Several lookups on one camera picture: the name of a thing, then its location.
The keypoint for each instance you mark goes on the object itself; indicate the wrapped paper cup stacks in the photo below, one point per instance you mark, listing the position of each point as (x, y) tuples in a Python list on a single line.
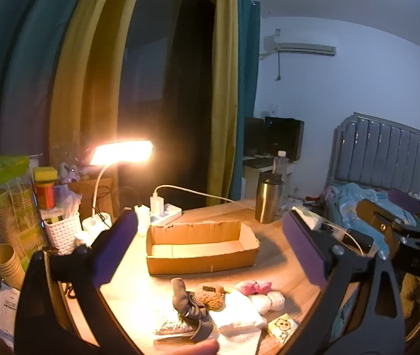
[(10, 210)]

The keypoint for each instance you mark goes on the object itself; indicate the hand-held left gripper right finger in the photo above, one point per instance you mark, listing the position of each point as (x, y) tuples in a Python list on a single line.
[(302, 244)]

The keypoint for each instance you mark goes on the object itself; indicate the white plastic bag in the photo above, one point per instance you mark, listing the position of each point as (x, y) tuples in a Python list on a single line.
[(67, 199)]

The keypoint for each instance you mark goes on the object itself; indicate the green package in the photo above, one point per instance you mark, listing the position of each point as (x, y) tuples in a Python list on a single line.
[(4, 168)]

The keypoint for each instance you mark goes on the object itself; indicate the white plastic basket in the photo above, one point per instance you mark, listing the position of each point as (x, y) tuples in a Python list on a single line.
[(62, 233)]

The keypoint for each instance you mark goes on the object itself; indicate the white desk lamp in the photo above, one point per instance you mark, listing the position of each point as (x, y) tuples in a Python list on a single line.
[(121, 152)]

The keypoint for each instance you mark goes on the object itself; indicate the light blue blanket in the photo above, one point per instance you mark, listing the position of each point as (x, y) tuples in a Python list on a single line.
[(346, 201)]

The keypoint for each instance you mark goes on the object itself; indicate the dark window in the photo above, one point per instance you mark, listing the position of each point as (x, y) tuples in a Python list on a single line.
[(165, 81)]

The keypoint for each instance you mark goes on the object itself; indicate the purple cloth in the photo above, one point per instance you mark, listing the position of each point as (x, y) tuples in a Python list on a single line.
[(404, 196)]

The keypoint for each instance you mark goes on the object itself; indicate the grey dotted sock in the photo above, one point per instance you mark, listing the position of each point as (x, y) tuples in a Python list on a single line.
[(175, 327), (187, 303)]

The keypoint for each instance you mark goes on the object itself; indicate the white power strip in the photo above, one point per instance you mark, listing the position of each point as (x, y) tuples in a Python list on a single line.
[(167, 215)]

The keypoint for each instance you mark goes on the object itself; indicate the cardboard box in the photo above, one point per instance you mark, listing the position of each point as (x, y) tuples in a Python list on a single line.
[(202, 246)]

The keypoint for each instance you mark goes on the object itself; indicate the white bubble wrap ball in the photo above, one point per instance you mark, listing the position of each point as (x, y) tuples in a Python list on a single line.
[(276, 300), (261, 304)]

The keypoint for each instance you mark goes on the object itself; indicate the white printed papers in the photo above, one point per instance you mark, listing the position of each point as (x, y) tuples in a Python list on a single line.
[(6, 310)]

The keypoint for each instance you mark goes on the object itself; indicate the brown knitted item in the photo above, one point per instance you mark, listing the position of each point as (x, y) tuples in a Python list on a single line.
[(210, 297)]

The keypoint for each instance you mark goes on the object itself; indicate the cartoon print tissue pack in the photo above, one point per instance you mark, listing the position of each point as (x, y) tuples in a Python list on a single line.
[(282, 327)]

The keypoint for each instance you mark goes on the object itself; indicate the white air conditioner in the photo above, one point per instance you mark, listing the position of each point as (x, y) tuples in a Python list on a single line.
[(298, 46)]

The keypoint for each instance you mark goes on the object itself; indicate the clear water bottle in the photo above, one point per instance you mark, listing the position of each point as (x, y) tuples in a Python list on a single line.
[(280, 164)]

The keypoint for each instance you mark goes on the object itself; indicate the brown paper cup stack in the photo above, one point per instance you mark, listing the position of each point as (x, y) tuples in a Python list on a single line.
[(6, 266)]

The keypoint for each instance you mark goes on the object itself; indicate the yellow curtain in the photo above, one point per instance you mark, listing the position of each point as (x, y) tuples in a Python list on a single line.
[(84, 81), (224, 100)]

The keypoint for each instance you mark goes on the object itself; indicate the white dotted sock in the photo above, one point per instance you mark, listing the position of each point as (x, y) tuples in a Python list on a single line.
[(239, 342)]

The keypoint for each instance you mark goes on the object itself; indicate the grey padded headboard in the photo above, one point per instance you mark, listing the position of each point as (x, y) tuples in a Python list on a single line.
[(380, 151)]

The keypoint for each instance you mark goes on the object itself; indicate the teal curtain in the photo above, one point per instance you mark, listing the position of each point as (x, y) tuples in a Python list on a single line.
[(29, 63), (247, 63)]

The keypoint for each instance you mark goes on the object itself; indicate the white towel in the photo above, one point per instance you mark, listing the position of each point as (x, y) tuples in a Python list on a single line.
[(239, 314)]

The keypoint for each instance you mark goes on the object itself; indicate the black phone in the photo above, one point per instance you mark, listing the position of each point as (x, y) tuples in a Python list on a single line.
[(359, 242)]

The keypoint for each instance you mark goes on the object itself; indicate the black monitor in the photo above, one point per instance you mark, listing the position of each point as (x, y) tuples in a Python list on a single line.
[(284, 137), (254, 137)]

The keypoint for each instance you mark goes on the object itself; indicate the white side desk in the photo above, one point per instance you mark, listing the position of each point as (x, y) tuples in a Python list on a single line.
[(250, 181)]

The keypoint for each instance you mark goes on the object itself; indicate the yellow sponge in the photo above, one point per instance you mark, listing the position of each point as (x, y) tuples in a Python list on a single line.
[(45, 173)]

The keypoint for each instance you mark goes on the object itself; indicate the steel tumbler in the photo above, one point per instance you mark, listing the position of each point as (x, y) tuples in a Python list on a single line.
[(269, 198)]

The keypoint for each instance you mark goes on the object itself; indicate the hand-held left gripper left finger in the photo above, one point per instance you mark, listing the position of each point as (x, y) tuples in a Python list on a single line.
[(117, 244)]

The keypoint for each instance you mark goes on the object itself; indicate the pale plush toy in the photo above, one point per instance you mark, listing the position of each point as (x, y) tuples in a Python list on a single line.
[(70, 172)]

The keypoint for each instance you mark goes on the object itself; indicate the pink sock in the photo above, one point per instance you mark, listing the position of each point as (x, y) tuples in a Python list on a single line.
[(254, 287)]

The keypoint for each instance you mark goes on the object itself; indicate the red can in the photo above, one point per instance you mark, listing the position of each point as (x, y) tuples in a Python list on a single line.
[(45, 196)]

